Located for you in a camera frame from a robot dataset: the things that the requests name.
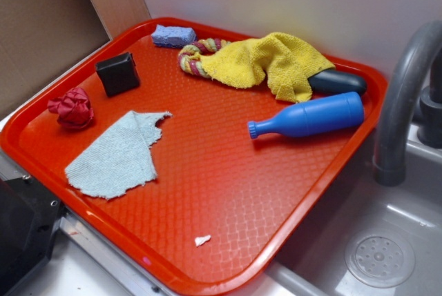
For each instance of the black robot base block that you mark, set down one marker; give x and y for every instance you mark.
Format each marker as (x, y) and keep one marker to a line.
(30, 219)

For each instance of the yellow microfiber cloth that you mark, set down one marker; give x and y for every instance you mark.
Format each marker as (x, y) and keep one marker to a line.
(284, 61)

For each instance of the light blue cloth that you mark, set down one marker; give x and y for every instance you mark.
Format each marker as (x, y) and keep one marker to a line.
(119, 159)

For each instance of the crumpled red cloth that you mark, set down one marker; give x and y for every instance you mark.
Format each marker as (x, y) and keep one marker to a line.
(73, 110)

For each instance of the red plastic tray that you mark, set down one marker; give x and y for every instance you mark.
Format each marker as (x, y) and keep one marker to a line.
(212, 178)

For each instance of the blue sponge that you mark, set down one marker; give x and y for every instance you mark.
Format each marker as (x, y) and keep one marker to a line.
(173, 36)

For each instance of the small white paper scrap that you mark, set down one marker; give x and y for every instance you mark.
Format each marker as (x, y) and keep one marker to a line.
(199, 241)

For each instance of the black square box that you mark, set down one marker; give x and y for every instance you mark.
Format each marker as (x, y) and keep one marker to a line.
(118, 74)

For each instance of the dark grey oval object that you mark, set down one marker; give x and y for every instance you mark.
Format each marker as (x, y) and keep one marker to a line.
(336, 82)

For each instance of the blue plastic bottle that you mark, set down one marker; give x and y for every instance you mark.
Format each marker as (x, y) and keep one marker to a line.
(313, 117)

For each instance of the grey toy faucet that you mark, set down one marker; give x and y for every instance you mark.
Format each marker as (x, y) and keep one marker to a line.
(411, 75)

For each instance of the grey toy sink basin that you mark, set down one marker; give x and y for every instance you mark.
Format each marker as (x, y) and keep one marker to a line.
(362, 238)

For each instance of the brown cardboard panel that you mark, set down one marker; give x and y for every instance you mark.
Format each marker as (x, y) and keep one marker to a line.
(41, 39)

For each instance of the multicoloured rope ring toy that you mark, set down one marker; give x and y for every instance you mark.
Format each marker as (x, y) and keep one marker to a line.
(189, 58)

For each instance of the grey faucet handle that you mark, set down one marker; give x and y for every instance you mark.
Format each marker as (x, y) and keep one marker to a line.
(429, 133)

